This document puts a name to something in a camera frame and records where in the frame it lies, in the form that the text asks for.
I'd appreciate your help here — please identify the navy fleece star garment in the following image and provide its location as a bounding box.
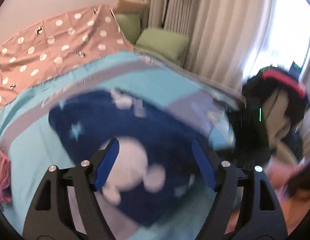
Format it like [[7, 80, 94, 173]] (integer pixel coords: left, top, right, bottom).
[[48, 90, 208, 226]]

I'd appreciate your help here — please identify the black backpack red trim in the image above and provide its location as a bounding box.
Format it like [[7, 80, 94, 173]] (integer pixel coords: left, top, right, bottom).
[[242, 66, 310, 164]]

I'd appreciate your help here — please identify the orange sleeved right forearm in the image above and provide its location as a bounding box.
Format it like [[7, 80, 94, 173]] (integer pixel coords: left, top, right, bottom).
[[265, 158, 310, 234]]

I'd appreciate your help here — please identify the pink polka dot blanket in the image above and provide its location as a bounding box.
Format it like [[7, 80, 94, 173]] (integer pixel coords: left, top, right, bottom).
[[0, 4, 133, 110]]

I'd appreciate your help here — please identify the green pillow front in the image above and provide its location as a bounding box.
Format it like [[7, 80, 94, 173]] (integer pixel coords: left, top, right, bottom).
[[135, 28, 189, 62]]

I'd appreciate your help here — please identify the green pillow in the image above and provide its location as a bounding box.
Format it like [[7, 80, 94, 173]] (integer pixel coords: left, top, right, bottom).
[[135, 28, 189, 62], [115, 14, 141, 44]]

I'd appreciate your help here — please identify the peach pillow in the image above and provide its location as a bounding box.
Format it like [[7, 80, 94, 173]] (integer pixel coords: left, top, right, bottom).
[[112, 0, 148, 15]]

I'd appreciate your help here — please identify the folded pink garment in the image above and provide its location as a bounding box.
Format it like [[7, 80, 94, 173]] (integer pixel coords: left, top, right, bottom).
[[0, 149, 12, 205]]

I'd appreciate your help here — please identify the turquoise grey bed sheet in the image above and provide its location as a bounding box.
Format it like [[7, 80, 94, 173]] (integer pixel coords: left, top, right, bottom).
[[0, 51, 243, 233]]

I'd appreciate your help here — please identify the green pillow back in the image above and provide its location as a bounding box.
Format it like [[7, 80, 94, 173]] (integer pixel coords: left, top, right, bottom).
[[115, 14, 141, 44]]

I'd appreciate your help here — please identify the beige curtain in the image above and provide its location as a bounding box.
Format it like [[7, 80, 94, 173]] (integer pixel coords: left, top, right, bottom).
[[134, 0, 310, 160]]

